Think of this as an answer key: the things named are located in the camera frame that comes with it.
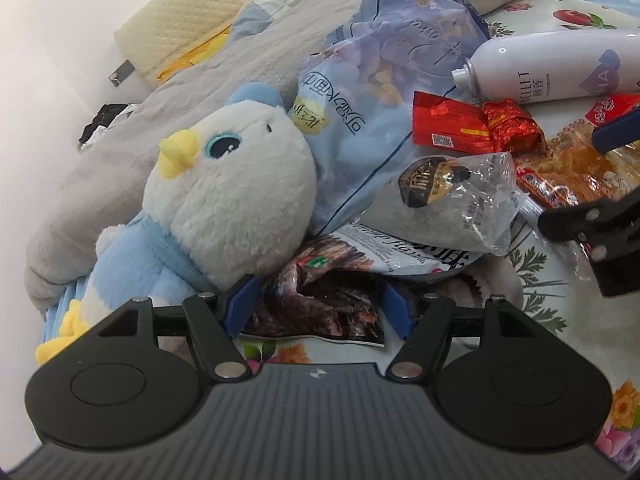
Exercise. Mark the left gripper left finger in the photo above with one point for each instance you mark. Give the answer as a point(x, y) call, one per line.
point(214, 321)

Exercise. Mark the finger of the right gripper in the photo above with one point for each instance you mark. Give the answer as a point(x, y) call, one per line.
point(622, 131)

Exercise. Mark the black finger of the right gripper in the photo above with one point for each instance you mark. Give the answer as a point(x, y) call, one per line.
point(609, 232)

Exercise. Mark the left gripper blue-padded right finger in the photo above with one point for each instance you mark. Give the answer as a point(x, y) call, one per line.
point(422, 323)

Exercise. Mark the dark brown snack packet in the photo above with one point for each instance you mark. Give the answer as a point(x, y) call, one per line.
point(327, 291)

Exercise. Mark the clear red-label snack packet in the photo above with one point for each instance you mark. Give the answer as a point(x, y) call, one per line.
point(570, 171)

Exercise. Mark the floral vinyl mat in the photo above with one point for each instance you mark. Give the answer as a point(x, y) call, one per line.
point(558, 293)

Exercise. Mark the white black printed snack bag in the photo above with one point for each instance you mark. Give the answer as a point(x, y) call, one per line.
point(388, 255)

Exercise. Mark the white blue plush penguin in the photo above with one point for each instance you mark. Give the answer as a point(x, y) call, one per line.
point(228, 197)

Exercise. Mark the white spray bottle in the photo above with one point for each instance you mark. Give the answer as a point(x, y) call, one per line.
point(552, 66)

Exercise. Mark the small red foil snack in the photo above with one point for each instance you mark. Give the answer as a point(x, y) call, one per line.
point(491, 127)

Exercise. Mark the clear black-label snack bag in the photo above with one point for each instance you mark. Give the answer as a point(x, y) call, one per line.
point(465, 203)

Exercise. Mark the grey duvet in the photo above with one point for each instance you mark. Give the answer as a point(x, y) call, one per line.
point(105, 186)

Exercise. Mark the pale blue snack bag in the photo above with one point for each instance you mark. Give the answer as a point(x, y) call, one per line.
point(355, 97)

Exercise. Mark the yellow pillow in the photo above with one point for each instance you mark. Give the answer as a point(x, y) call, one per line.
point(197, 55)

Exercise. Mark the cream quilted headboard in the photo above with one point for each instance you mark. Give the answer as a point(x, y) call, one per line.
point(157, 39)

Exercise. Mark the wall socket plate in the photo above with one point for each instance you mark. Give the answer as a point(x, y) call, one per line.
point(122, 72)

